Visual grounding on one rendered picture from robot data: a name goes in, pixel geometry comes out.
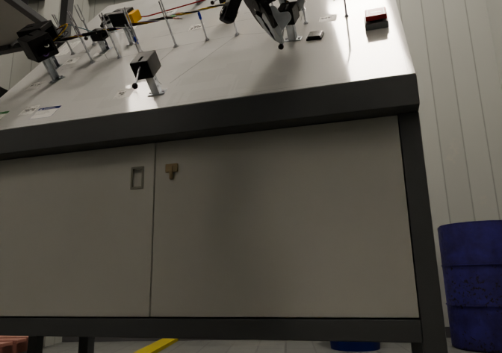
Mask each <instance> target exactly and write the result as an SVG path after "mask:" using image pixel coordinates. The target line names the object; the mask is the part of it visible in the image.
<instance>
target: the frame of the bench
mask: <svg viewBox="0 0 502 353"><path fill-rule="evenodd" d="M398 126H399V133H400V146H401V153H402V161H403V174H404V181H405V188H406V201H407V208H408V215H409V229H410V236H411V243H412V256H413V263H414V270H415V283H416V291H417V298H418V311H419V318H243V317H37V316H0V335H1V336H44V337H79V343H78V353H94V342H95V337H127V338H169V339H211V340H295V341H337V342H379V343H411V347H412V353H448V350H447V339H446V332H445V326H444V314H443V307H442V301H441V290H440V283H439V271H438V265H437V259H436V247H435V240H434V234H433V222H432V216H431V210H430V197H429V191H428V185H427V173H426V167H425V160H424V149H423V142H422V136H421V124H420V117H419V112H411V113H399V114H398Z"/></svg>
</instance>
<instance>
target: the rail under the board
mask: <svg viewBox="0 0 502 353"><path fill-rule="evenodd" d="M419 105H420V99H419V93H418V81H417V75H416V74H412V75H401V76H396V77H390V78H380V79H374V80H368V81H358V82H352V83H346V84H336V85H330V86H325V87H314V88H308V89H303V90H292V91H287V92H280V93H271V94H264V95H259V96H248V97H243V98H237V99H227V100H221V101H210V102H205V103H199V104H189V105H183V106H177V107H167V108H161V109H155V110H145V111H139V112H133V113H123V114H117V115H111V116H101V117H95V118H89V119H80V120H73V121H68V122H57V123H52V124H46V125H35V126H30V127H24V128H14V129H7V130H2V131H0V160H10V159H17V158H24V157H36V156H43V155H51V154H63V153H70V152H77V151H89V150H96V149H109V148H115V147H122V146H135V145H142V144H148V143H161V142H168V141H174V140H187V139H194V138H200V137H213V136H220V135H227V134H239V133H246V132H254V131H266V130H273V129H280V128H292V127H299V126H306V125H318V124H325V123H332V122H344V121H351V120H358V119H370V118H377V117H384V116H398V114H399V113H411V112H418V109H419Z"/></svg>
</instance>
